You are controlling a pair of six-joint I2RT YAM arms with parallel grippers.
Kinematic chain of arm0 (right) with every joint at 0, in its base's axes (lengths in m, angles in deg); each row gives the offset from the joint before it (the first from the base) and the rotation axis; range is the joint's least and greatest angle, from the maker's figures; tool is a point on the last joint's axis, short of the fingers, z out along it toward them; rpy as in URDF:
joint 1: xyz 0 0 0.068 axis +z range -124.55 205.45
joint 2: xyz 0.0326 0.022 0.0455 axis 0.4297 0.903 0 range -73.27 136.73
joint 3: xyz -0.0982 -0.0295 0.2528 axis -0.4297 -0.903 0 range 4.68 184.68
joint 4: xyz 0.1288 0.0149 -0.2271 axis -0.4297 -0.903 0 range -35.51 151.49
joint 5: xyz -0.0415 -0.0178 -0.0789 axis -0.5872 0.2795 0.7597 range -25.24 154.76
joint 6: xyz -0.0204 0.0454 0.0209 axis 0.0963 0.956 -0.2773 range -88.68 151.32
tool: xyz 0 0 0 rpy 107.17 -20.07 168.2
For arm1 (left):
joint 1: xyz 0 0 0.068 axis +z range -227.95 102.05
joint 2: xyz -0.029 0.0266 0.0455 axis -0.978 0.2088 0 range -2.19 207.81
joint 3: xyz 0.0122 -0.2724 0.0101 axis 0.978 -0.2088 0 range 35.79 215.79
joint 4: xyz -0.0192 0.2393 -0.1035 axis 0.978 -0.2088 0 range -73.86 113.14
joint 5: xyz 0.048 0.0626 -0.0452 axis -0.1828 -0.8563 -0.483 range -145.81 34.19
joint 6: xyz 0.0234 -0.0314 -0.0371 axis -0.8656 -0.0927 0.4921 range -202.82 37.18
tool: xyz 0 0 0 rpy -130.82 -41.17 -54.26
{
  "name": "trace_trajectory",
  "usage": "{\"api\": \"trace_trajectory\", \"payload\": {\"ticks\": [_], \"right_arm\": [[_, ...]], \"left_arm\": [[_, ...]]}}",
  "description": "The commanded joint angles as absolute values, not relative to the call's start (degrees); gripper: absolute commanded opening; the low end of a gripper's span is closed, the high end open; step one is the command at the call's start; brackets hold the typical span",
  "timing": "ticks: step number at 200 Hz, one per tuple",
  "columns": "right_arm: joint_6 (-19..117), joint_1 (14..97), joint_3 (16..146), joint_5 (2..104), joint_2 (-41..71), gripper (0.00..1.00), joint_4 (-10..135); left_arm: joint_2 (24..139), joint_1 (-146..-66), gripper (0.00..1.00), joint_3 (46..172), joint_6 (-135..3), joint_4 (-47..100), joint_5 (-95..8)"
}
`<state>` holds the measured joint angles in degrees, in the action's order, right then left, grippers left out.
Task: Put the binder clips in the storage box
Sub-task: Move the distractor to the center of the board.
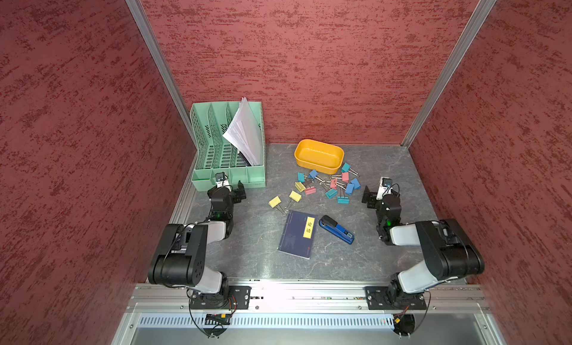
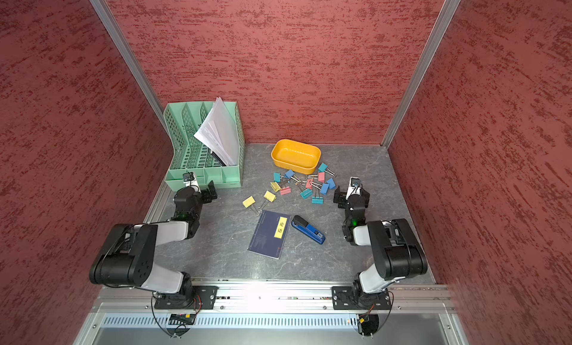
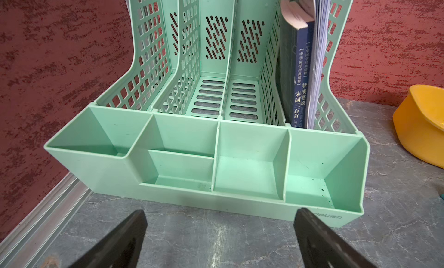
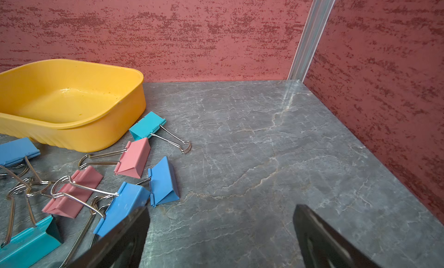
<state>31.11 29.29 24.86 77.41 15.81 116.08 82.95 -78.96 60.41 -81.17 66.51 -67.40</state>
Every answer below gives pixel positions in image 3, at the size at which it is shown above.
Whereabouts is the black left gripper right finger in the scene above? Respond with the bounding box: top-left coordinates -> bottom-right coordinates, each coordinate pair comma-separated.
293,208 -> 375,268

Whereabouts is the yellow plastic tray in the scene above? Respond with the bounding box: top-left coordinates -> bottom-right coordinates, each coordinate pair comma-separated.
393,85 -> 444,168

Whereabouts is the white paper stack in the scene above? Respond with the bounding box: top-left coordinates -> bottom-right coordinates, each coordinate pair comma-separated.
298,0 -> 331,129

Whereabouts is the dark blue book in organizer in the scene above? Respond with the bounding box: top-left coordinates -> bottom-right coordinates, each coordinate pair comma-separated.
279,0 -> 315,128

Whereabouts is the green plastic file organizer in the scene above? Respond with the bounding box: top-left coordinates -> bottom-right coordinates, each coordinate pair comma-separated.
45,0 -> 370,227

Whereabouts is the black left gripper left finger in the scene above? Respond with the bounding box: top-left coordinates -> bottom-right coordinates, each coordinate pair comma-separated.
71,210 -> 148,268

